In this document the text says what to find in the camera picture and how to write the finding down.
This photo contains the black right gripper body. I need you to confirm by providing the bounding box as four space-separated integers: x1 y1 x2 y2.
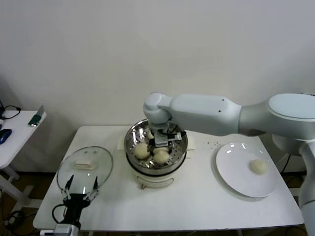
154 130 173 148

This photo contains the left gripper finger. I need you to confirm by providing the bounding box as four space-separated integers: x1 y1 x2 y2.
61 174 74 200
83 176 99 201

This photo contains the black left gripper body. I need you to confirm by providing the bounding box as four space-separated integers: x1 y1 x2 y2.
63 193 91 223

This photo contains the glass steamer lid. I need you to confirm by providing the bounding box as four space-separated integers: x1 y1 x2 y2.
57 146 114 195

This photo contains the steel steamer basket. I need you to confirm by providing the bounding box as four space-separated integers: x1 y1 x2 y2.
117 118 197 174

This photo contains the white round plate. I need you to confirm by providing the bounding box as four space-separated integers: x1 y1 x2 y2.
216 142 280 199

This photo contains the white side table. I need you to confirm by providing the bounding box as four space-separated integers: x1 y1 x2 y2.
0 110 47 209

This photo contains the blue computer mouse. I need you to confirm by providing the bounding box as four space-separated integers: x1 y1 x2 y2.
0 128 13 145

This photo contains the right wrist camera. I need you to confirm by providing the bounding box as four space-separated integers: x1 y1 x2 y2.
167 131 187 143

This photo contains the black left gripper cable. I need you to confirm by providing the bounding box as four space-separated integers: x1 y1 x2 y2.
51 203 67 222

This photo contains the black floor cable bundle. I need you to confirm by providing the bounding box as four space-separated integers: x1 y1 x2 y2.
4 208 27 228

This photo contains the black desk cable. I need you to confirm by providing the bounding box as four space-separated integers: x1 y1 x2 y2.
2 105 23 120

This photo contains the black hanging cable with plug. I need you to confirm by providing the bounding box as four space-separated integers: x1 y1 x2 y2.
281 153 292 173

